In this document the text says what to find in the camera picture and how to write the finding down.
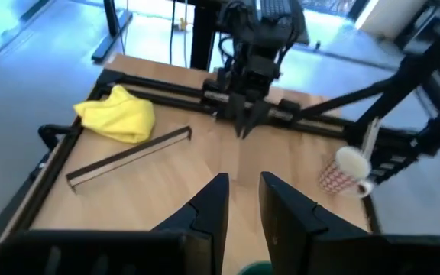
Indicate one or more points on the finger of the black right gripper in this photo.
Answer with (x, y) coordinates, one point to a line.
(260, 112)
(239, 110)

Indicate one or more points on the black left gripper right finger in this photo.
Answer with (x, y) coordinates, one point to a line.
(288, 221)

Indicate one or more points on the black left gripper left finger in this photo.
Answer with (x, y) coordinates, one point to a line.
(208, 214)

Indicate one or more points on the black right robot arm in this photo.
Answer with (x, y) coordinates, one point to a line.
(250, 34)

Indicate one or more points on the white mug with red pattern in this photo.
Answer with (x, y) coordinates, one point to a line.
(342, 173)

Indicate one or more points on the black keyboard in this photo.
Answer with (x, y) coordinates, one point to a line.
(275, 7)

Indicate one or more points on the yellow cloth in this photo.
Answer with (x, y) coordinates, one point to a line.
(118, 116)

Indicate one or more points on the black aluminium table frame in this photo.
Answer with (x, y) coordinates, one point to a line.
(155, 82)

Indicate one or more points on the silver frame bracket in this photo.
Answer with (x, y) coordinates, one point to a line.
(371, 135)

